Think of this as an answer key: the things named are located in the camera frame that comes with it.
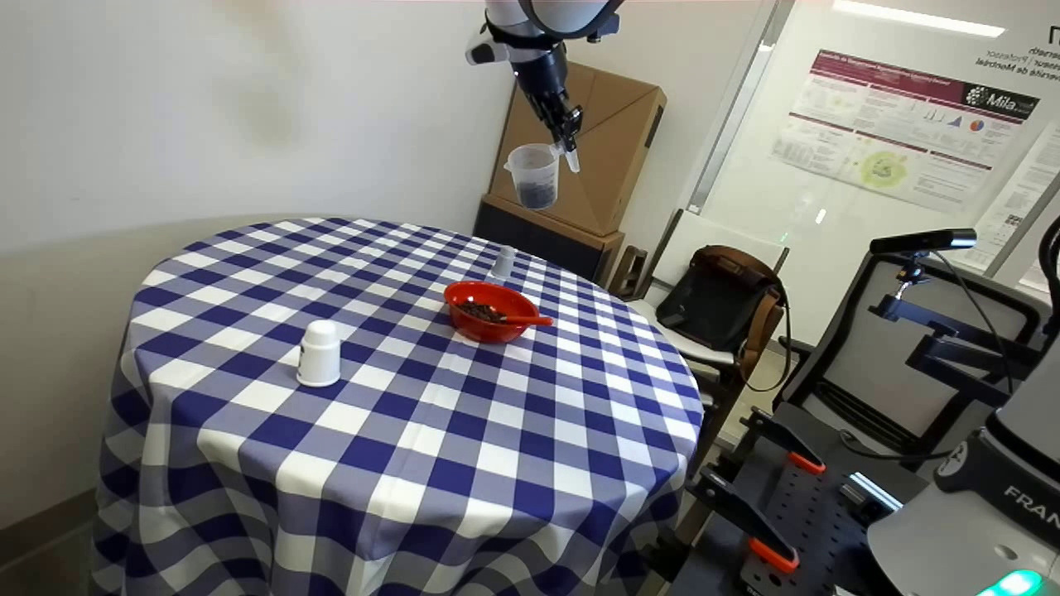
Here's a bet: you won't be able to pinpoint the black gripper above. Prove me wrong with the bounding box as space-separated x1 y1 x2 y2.
507 39 587 177

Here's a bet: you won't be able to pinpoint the clear plastic measuring jug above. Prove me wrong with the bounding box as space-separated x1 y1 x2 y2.
504 139 564 212

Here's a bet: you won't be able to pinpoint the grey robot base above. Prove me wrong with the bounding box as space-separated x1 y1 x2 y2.
863 326 1060 596

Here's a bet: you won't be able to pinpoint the red plastic bowl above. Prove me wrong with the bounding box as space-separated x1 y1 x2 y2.
440 278 555 348

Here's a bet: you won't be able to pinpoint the large upright cardboard box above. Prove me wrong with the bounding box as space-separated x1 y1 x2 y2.
479 58 668 242

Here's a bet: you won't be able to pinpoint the black low cabinet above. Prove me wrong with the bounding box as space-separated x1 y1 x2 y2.
474 194 627 291

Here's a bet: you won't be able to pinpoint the red spoon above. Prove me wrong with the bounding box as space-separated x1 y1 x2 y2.
482 308 555 334

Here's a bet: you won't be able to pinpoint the dark brown food pieces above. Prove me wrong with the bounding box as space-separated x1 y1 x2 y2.
459 300 513 332

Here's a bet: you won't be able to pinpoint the wooden chair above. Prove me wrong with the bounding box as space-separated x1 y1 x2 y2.
617 207 792 442

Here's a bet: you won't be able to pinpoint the research poster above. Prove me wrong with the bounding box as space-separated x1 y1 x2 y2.
767 47 1043 216

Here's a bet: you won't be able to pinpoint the blue white checkered tablecloth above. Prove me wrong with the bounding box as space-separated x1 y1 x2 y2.
94 212 708 596

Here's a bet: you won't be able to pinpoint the black clamp orange tip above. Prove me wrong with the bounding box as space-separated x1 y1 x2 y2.
700 465 804 580
740 406 827 479

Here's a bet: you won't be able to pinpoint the black metal stand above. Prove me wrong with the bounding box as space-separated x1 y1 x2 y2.
774 224 1052 465

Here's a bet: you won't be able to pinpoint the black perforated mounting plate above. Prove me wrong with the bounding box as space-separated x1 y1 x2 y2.
658 418 953 596

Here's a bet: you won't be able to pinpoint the metal whiteboard frame strip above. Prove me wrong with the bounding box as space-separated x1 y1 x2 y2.
688 0 797 218

